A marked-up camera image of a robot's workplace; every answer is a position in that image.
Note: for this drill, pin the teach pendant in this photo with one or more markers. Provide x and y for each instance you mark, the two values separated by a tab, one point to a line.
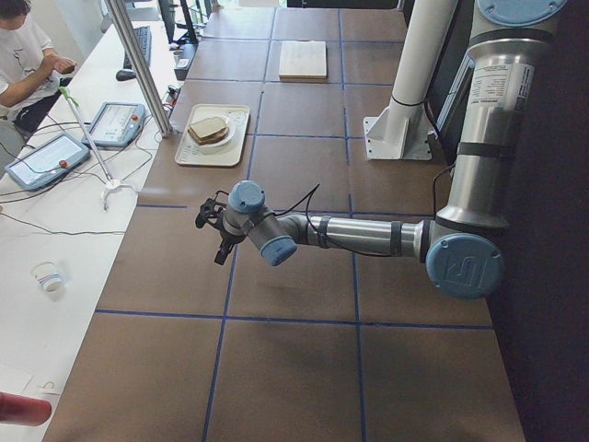
116	124
47	163

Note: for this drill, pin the white round plate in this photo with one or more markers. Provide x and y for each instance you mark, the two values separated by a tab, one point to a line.
231	129

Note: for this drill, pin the reacher grabber stick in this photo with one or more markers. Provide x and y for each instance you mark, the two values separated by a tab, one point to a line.
112	184

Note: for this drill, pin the black keyboard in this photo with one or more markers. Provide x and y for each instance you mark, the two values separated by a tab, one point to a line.
143	36

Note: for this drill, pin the wooden cutting board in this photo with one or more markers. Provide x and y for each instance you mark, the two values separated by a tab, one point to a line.
303	61

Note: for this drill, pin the white bread slice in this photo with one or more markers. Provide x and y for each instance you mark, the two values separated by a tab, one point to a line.
207	126

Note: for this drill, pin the aluminium frame post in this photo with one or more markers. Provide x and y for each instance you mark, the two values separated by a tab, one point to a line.
124	27

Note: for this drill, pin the red cylinder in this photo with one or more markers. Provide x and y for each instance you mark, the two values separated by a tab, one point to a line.
22	410

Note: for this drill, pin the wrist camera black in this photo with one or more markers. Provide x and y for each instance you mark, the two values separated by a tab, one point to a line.
211	212

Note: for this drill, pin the computer mouse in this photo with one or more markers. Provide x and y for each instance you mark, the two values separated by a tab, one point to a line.
125	75

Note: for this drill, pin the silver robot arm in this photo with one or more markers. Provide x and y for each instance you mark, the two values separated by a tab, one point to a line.
309	180

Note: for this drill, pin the bread with fried egg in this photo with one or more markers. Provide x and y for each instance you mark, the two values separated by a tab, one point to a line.
211	139

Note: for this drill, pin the seated person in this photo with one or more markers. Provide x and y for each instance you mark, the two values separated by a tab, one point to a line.
32	71

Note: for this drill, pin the cream bear tray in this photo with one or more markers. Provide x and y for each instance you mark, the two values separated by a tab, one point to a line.
223	153

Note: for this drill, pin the white mounting pillar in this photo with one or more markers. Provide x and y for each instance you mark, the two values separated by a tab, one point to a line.
400	131

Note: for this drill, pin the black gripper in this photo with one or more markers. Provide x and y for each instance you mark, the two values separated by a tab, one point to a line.
226	238

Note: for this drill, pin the far teach pendant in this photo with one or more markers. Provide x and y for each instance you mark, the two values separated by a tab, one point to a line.
116	124

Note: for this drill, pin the paper cup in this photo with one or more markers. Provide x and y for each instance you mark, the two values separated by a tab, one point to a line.
47	276

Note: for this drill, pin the near teach pendant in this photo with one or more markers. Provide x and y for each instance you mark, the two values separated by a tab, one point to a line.
47	163

